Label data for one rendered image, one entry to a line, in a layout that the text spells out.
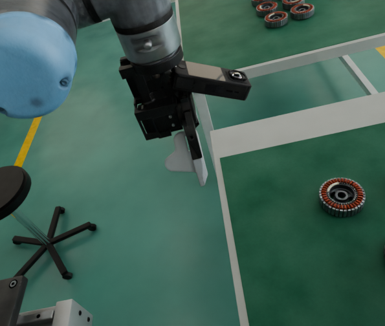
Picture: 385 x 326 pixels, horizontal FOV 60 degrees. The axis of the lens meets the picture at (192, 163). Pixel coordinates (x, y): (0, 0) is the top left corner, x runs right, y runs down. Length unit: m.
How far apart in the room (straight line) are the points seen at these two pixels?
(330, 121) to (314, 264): 0.52
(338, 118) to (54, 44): 1.06
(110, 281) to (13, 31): 1.72
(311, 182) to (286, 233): 0.19
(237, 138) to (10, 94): 0.98
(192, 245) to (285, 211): 0.95
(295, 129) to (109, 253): 1.26
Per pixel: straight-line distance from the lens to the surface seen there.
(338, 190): 1.01
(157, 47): 0.43
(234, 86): 0.48
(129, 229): 2.03
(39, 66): 0.27
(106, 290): 1.90
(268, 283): 0.87
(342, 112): 1.26
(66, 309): 0.71
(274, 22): 1.80
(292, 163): 1.08
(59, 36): 0.29
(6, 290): 0.75
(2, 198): 1.78
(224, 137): 1.20
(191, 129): 0.47
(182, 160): 0.50
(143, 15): 0.41
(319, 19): 1.85
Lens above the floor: 1.55
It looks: 45 degrees down
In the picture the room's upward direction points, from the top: 19 degrees counter-clockwise
